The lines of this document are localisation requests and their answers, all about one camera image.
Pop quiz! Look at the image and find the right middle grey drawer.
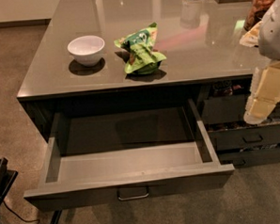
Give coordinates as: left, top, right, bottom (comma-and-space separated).
208, 124, 280, 151

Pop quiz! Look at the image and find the black cable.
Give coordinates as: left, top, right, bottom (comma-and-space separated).
3, 198, 40, 224

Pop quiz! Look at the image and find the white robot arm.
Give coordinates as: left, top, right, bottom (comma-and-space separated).
243, 0, 280, 125

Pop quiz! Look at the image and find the right upper grey drawer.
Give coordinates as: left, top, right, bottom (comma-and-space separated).
201, 94, 280, 124

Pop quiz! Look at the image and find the right bottom grey drawer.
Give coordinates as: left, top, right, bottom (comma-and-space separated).
217, 148, 280, 168

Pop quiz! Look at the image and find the green rice chip bag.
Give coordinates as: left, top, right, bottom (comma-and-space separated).
114, 23, 166, 75

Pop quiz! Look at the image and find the white ceramic bowl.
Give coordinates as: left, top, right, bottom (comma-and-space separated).
67, 35, 105, 67

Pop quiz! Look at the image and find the glass jar of nuts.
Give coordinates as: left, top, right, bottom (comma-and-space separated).
243, 0, 274, 31

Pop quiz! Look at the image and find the open grey top drawer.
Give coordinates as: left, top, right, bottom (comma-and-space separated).
23, 100, 234, 211

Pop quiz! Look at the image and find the metal drawer handle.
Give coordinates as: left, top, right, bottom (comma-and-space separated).
117, 187, 149, 201

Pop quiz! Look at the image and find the grey kitchen counter cabinet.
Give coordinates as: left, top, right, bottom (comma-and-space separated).
11, 0, 280, 143

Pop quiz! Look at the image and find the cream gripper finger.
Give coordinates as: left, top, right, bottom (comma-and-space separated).
243, 61, 280, 125
239, 21, 261, 47

